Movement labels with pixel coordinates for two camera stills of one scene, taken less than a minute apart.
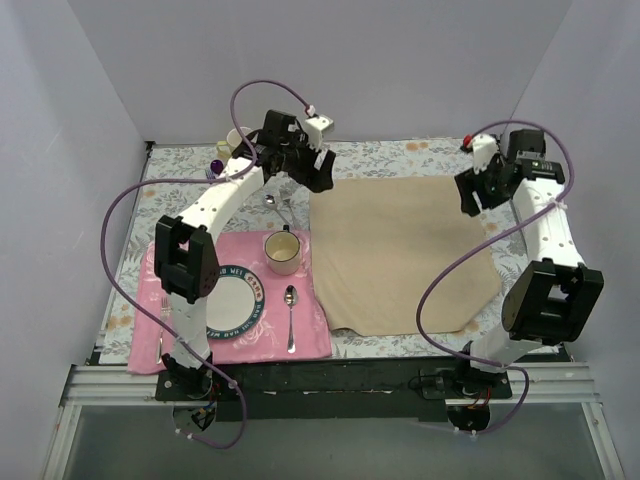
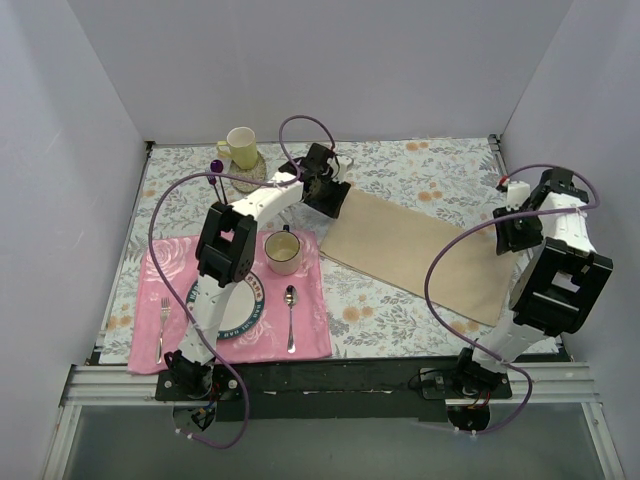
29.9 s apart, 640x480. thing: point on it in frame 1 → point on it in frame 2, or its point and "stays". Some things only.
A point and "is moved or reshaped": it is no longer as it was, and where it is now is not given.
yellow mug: (225, 148) stays
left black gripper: (310, 167) → (333, 198)
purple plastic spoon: (217, 166) stays
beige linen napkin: (379, 242) is moved or reshaped
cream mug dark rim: (281, 250) stays
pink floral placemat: (293, 322) stays
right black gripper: (480, 187) → (507, 236)
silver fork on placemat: (165, 307) stays
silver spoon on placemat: (291, 298) stays
